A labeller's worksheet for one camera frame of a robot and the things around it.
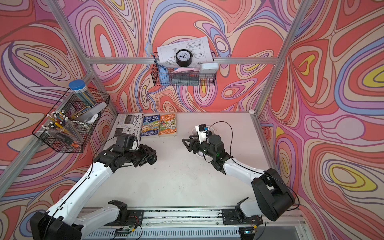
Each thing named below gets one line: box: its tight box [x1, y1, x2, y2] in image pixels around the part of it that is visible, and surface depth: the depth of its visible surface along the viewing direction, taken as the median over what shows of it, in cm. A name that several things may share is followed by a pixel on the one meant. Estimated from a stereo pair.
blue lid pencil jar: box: [68, 79, 97, 107], surface depth 74 cm
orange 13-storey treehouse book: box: [159, 113, 177, 137], surface depth 110 cm
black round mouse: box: [147, 153, 158, 165], surface depth 75 cm
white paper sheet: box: [156, 36, 214, 67], surface depth 84 cm
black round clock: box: [175, 49, 193, 68], surface depth 80 cm
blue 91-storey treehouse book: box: [141, 114, 160, 137], surface depth 111 cm
